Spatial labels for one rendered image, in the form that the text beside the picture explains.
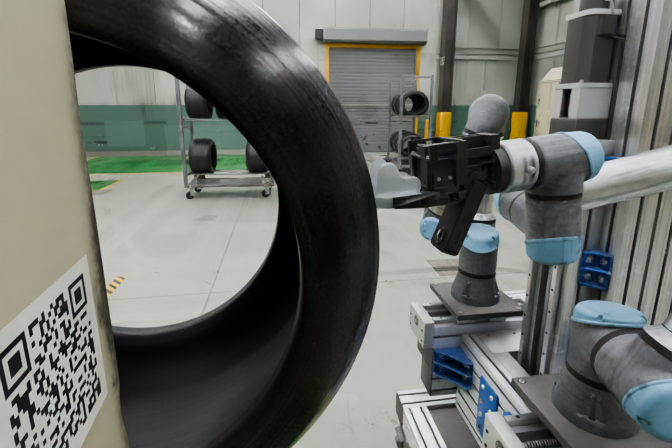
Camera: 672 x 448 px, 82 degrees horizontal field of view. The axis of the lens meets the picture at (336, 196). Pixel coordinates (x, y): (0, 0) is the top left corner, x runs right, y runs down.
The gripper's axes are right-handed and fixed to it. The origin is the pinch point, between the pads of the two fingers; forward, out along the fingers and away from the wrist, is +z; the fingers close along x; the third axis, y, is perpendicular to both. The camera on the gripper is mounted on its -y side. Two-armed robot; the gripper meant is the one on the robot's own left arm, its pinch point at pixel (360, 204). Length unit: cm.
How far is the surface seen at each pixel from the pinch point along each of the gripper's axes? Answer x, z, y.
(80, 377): 31.7, 21.2, 3.6
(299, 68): 15.3, 8.0, 16.7
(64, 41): 28.1, 19.8, 17.7
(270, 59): 16.9, 10.3, 17.4
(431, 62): -1064, -526, 83
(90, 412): 31.4, 21.4, 1.5
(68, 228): 30.4, 20.6, 9.9
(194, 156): -533, 103, -48
